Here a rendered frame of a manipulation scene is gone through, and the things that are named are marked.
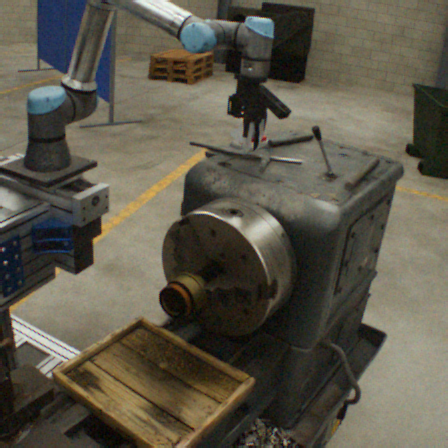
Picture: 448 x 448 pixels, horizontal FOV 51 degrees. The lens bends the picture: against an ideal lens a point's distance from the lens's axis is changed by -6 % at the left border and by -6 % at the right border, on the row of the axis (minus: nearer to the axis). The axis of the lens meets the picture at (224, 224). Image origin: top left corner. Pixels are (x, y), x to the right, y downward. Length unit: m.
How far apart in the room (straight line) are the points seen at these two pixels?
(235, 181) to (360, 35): 9.85
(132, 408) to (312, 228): 0.57
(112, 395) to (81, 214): 0.57
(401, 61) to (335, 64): 1.41
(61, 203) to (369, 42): 9.89
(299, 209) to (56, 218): 0.74
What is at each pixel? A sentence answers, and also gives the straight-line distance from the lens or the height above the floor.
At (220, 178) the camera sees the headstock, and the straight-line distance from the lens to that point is 1.30.
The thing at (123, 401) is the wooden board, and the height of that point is 0.88.
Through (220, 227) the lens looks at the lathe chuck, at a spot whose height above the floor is 1.21.
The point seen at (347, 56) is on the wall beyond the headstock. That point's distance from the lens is 11.08.
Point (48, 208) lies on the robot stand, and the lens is 1.55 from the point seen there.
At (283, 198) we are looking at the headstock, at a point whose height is 1.24.
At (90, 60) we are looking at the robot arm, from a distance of 1.57.
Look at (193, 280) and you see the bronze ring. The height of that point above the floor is 1.12.
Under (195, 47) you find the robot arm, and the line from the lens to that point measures 1.21.
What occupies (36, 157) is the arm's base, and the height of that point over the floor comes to 1.20.
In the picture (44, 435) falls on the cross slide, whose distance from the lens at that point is 0.98.
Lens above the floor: 1.72
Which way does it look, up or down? 27 degrees down
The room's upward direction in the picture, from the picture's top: 6 degrees clockwise
